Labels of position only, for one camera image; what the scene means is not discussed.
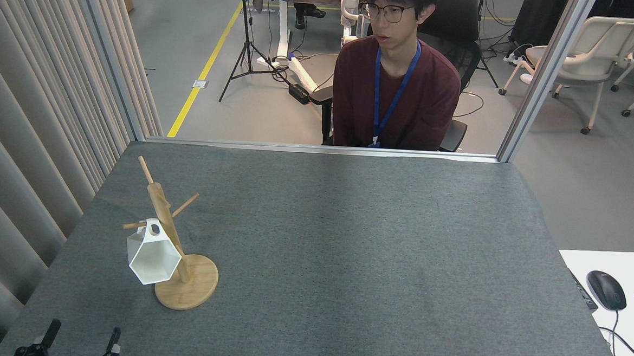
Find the person's black shoes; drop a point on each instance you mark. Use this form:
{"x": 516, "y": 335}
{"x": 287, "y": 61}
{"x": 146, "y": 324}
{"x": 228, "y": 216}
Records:
{"x": 299, "y": 20}

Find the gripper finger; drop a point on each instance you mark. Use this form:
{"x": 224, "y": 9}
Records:
{"x": 114, "y": 346}
{"x": 48, "y": 337}

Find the black power strip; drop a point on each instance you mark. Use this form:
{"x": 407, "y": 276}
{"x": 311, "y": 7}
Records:
{"x": 299, "y": 93}

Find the white swivel chair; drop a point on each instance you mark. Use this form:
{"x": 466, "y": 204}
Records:
{"x": 600, "y": 52}

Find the white power strip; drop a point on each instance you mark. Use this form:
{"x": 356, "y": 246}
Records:
{"x": 514, "y": 59}

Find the grey felt table mat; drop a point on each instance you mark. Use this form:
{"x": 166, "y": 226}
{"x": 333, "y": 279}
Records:
{"x": 346, "y": 244}

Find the black glasses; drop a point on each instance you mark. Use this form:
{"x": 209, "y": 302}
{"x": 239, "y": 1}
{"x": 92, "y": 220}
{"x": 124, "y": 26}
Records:
{"x": 391, "y": 12}

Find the black office chair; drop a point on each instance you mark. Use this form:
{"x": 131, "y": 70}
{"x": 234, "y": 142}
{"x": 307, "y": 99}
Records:
{"x": 455, "y": 136}

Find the thin black tripod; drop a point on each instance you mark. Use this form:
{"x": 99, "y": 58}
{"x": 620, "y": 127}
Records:
{"x": 486, "y": 56}

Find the wooden cup storage rack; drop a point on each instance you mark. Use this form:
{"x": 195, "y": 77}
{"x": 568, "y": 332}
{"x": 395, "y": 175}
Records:
{"x": 191, "y": 293}

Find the person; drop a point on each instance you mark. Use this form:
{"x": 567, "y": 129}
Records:
{"x": 365, "y": 83}

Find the silver cross rail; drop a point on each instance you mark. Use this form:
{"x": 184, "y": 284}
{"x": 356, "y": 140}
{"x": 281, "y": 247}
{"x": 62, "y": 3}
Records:
{"x": 318, "y": 149}

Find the name badge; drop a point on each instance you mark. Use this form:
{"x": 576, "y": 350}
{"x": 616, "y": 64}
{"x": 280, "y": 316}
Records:
{"x": 373, "y": 143}

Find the white desk frame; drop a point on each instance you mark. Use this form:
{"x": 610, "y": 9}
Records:
{"x": 284, "y": 30}

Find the white hexagonal cup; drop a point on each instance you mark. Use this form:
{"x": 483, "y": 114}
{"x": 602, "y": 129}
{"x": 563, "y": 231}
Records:
{"x": 152, "y": 259}

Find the black computer mouse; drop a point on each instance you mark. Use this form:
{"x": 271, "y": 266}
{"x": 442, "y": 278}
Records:
{"x": 606, "y": 290}

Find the white wheeled stand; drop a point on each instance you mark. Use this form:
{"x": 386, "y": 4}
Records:
{"x": 349, "y": 11}

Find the silver post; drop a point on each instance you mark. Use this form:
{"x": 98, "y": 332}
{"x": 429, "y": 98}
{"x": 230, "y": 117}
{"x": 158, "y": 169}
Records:
{"x": 109, "y": 53}
{"x": 545, "y": 76}

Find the black flat device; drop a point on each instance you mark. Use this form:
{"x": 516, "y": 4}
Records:
{"x": 585, "y": 294}

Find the grey pleated curtain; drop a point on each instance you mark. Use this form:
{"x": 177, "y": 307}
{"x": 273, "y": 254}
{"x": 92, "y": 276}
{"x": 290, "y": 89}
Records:
{"x": 28, "y": 103}

